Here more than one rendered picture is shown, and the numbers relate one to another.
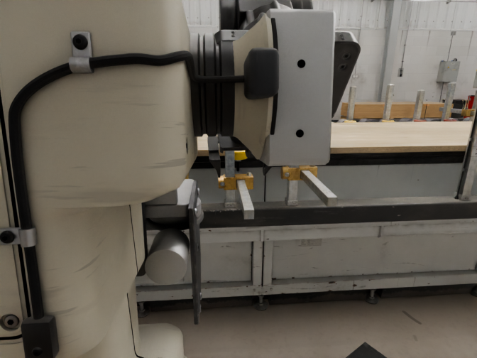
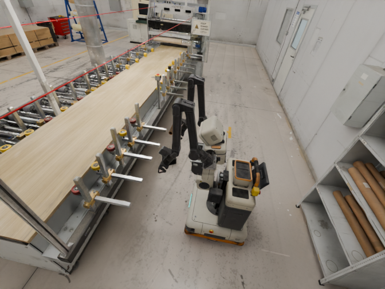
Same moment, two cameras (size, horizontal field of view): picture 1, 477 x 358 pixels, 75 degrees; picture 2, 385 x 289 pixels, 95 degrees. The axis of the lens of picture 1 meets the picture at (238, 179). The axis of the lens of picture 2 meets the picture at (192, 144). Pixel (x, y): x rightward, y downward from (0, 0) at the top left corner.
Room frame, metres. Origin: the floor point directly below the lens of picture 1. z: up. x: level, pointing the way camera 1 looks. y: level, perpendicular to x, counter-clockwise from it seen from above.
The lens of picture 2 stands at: (0.22, 1.33, 2.12)
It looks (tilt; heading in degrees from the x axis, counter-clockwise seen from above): 41 degrees down; 281
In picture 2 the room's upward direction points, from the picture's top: 6 degrees clockwise
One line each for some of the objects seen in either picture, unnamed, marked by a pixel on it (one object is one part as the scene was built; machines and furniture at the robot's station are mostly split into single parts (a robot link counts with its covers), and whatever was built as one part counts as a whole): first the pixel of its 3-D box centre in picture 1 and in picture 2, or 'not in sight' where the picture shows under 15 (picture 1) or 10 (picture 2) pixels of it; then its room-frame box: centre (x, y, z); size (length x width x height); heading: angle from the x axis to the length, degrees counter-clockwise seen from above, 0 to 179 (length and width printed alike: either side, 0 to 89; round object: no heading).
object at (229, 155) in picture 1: (229, 158); (130, 136); (1.15, 0.03, 0.90); 0.04 x 0.04 x 0.48; 5
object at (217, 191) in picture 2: not in sight; (208, 185); (0.22, 0.23, 0.68); 0.28 x 0.27 x 0.25; 95
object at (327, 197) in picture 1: (310, 180); (148, 127); (1.08, -0.26, 0.83); 0.43 x 0.03 x 0.04; 5
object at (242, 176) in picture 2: not in sight; (241, 173); (-0.06, 0.15, 0.87); 0.23 x 0.15 x 0.11; 95
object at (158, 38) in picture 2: not in sight; (175, 40); (2.03, -4.01, 1.05); 1.43 x 0.12 x 0.12; 5
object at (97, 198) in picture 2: not in sight; (103, 199); (0.99, 0.73, 0.81); 0.43 x 0.03 x 0.04; 5
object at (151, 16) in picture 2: not in sight; (177, 42); (2.05, -4.30, 0.95); 1.65 x 0.70 x 1.90; 5
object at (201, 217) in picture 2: not in sight; (216, 210); (0.06, 0.16, 0.16); 0.67 x 0.64 x 0.25; 5
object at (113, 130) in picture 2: not in sight; (117, 148); (1.13, 0.28, 0.94); 0.04 x 0.04 x 0.48; 5
